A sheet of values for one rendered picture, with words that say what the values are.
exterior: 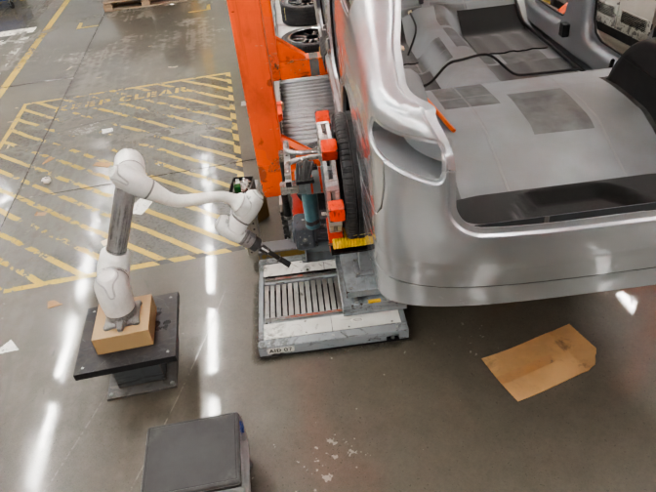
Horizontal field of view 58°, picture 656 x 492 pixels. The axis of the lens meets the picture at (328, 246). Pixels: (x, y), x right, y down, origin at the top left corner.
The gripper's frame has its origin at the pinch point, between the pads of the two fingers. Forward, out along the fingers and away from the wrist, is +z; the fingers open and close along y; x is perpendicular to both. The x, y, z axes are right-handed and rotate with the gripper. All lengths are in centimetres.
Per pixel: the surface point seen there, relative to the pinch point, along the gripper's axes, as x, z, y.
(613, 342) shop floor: 53, 160, 59
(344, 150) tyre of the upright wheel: 58, -14, 36
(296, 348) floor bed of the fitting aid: -37, 33, -5
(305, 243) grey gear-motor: 17, 18, -44
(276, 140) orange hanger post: 58, -31, -37
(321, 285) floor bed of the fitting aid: 0, 43, -47
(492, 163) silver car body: 91, 47, 53
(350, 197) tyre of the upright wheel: 42, 0, 37
